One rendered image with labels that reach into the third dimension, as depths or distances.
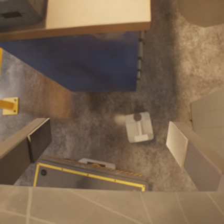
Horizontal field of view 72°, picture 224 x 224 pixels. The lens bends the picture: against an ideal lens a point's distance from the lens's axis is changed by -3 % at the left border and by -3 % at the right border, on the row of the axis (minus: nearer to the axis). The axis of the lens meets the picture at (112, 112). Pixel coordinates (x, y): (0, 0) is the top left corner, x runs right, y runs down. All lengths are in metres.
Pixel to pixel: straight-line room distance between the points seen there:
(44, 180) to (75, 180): 0.19
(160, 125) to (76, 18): 1.02
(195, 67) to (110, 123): 0.79
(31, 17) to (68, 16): 0.07
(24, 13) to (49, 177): 0.88
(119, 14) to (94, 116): 1.00
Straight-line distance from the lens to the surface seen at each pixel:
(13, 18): 0.42
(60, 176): 1.05
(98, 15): 0.37
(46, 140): 0.17
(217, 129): 0.92
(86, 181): 1.00
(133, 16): 0.36
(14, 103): 1.62
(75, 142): 1.32
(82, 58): 0.64
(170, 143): 0.17
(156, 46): 1.42
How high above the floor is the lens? 1.23
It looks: 80 degrees down
